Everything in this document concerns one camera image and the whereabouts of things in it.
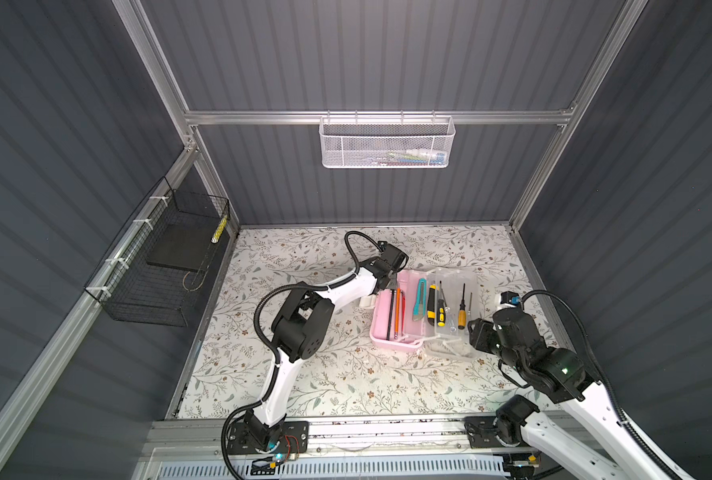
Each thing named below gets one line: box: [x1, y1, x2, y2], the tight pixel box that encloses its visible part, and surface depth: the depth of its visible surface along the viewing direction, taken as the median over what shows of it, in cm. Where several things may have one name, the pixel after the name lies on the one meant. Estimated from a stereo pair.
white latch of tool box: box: [359, 295, 374, 309], surface depth 95 cm
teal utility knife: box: [412, 278, 427, 321], surface depth 91 cm
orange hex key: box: [394, 288, 401, 339], surface depth 98 cm
